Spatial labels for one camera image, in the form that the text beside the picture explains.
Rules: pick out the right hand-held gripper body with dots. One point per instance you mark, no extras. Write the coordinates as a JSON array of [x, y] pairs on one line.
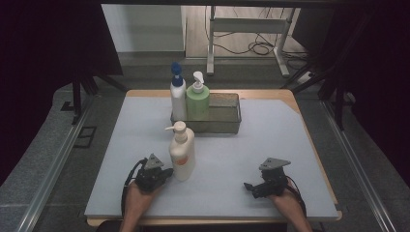
[[274, 179]]

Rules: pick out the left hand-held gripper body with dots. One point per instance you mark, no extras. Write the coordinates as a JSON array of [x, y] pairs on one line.
[[148, 179]]

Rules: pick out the cream pump bottle orange label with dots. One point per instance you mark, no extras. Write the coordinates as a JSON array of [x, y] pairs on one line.
[[182, 154]]

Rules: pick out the green pump bottle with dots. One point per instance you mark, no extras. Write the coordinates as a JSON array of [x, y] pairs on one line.
[[197, 103]]

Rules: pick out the white bottle blue pump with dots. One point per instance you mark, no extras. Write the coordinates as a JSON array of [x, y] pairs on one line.
[[178, 96]]

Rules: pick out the person's left hand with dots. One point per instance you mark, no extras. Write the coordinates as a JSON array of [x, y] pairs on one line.
[[138, 201]]

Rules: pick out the person's right hand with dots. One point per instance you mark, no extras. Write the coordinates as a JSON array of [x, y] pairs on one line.
[[288, 201]]

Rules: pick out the light grey table mat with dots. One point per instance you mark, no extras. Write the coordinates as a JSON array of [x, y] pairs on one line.
[[225, 161]]

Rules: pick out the black metal stand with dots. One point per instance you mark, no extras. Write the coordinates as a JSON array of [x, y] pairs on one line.
[[77, 96], [338, 96]]

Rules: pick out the white power strip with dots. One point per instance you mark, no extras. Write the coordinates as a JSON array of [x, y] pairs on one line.
[[304, 77]]

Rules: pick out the white cabinet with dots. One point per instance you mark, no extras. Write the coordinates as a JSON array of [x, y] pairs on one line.
[[145, 29]]

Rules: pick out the dark curtain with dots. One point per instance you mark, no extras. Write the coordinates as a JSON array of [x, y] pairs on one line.
[[38, 64], [380, 64]]

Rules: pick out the metal floor rail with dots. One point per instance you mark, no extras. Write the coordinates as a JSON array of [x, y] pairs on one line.
[[354, 161], [54, 161]]

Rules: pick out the white desk frame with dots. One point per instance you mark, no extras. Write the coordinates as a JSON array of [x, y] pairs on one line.
[[248, 25]]

